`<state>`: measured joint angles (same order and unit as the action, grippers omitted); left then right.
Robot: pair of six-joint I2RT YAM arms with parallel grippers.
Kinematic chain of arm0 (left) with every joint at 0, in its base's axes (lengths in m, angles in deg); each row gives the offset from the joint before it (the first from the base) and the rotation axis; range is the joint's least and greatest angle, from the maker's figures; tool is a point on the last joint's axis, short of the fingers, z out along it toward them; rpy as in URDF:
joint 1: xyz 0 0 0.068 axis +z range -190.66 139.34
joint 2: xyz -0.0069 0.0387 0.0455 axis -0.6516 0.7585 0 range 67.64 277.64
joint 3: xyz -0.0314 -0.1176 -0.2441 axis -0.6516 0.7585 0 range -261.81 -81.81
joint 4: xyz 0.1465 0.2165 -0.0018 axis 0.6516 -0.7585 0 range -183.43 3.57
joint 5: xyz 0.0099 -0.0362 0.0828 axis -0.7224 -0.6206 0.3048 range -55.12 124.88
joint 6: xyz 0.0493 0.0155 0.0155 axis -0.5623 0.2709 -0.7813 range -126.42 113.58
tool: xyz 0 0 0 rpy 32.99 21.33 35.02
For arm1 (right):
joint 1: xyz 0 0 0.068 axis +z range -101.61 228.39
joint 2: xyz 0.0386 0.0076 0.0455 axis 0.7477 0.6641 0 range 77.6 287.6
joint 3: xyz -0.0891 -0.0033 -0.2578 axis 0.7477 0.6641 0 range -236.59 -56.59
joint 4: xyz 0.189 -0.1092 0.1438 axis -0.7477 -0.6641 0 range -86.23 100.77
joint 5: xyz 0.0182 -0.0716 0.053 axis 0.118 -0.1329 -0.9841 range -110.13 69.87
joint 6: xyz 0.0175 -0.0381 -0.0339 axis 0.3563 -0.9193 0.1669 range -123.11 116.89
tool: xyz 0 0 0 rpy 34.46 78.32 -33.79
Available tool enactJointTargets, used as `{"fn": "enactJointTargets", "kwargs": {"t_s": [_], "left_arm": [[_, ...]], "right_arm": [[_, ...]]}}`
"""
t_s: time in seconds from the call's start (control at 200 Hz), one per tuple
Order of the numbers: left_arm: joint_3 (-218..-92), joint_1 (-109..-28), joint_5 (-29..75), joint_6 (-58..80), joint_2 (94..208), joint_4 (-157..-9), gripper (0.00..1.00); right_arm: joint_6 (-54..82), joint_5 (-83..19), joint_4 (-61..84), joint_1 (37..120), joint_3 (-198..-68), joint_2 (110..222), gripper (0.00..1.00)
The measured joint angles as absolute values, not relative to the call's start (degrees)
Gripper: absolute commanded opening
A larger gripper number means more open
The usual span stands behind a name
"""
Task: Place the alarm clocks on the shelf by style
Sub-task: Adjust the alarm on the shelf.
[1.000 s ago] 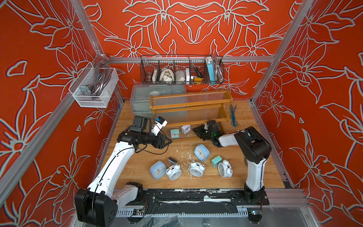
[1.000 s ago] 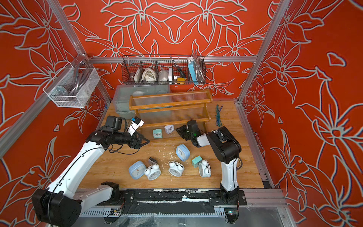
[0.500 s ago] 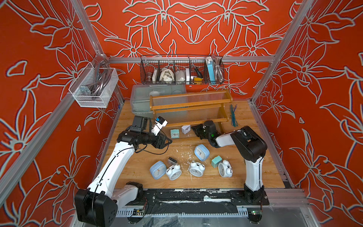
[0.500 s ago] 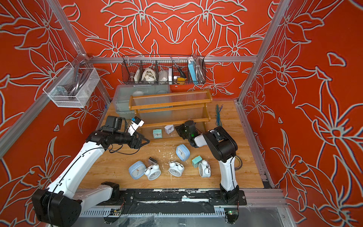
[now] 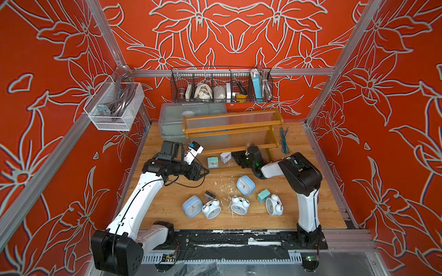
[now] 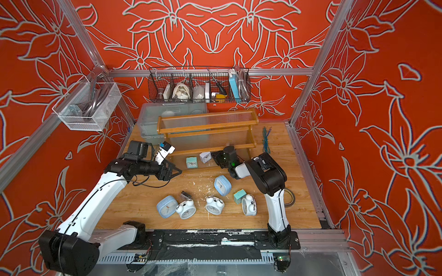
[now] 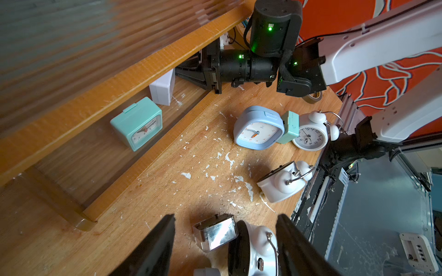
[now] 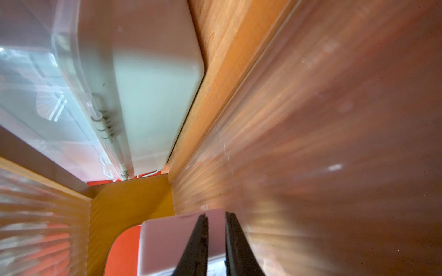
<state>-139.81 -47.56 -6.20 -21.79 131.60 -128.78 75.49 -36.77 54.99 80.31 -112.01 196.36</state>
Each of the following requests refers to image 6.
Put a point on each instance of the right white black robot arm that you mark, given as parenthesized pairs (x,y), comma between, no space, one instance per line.
(270,180)

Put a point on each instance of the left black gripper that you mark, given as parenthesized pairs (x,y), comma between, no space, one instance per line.
(166,176)

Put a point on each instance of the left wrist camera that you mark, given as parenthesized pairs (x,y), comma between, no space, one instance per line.
(164,150)

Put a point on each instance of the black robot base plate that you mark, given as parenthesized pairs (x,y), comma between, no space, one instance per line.
(212,245)

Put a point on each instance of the blue rounded alarm clock left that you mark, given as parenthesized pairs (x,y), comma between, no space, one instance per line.
(167,206)

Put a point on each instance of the white twin-bell clock left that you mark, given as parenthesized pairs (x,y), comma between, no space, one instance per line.
(186,209)

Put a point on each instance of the white mesh wall basket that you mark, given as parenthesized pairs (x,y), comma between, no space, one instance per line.
(88,105)

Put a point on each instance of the blue rounded alarm clock right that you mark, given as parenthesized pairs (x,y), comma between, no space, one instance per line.
(222,185)

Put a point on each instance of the white twin-bell clock middle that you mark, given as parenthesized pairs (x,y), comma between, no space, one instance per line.
(214,205)

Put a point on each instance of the lilac square alarm clock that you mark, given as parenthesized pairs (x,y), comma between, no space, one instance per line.
(205,157)

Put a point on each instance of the black wire wall basket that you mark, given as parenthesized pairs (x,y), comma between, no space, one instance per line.
(207,85)

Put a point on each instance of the white cloth in basket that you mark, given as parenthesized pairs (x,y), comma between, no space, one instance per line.
(181,92)

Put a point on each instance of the clear plastic storage bin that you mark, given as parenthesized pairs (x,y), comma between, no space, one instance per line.
(151,112)

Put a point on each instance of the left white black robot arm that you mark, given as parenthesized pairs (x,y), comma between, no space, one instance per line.
(72,248)

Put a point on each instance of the teal square alarm clock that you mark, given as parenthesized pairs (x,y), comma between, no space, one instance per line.
(192,162)
(239,195)

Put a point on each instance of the wooden two-tier shelf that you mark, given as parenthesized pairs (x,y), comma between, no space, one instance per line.
(192,135)

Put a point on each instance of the white twin-bell clock right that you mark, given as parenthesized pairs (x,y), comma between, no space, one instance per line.
(249,206)

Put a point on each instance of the blue box in basket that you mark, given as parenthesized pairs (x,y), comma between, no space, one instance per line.
(233,81)

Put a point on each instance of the tape roll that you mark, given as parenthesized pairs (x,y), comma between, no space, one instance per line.
(289,198)

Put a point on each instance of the blue rounded alarm clock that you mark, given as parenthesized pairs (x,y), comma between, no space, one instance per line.
(222,185)
(167,206)

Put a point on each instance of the white twin-bell clock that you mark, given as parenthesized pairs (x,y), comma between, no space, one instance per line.
(249,206)
(186,209)
(214,205)

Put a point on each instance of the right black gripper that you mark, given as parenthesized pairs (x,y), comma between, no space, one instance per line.
(217,157)

